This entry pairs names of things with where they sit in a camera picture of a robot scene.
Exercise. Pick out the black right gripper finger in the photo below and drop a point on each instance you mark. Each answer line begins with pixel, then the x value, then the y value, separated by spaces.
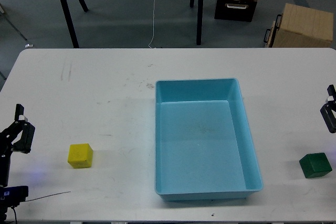
pixel 328 109

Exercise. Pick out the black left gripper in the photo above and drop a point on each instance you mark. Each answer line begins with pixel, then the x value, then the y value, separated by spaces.
pixel 18 137

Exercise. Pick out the green block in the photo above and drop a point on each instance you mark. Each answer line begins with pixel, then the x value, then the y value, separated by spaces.
pixel 315 165

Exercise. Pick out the yellow block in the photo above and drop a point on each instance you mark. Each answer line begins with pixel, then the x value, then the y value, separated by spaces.
pixel 80 155

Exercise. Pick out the light blue plastic bin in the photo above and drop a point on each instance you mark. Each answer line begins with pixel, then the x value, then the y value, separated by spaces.
pixel 203 145

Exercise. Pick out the grey metal chair leg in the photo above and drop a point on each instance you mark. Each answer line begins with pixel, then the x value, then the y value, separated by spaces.
pixel 3 14

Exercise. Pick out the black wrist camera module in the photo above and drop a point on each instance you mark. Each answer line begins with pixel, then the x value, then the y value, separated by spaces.
pixel 13 196

